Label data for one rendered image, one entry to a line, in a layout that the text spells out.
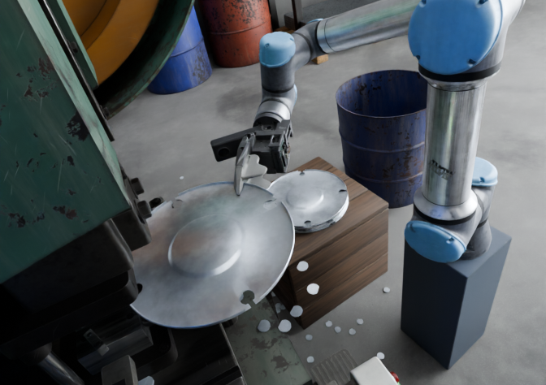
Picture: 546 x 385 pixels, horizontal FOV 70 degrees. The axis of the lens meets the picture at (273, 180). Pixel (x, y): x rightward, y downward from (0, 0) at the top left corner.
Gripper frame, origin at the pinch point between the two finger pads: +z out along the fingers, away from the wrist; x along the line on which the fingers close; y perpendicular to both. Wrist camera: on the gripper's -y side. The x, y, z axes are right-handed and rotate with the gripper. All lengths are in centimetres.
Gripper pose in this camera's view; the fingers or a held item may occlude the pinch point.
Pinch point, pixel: (236, 191)
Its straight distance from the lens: 71.9
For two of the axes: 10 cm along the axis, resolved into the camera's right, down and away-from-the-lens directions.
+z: -2.0, 6.9, -6.9
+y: 9.6, 0.0, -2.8
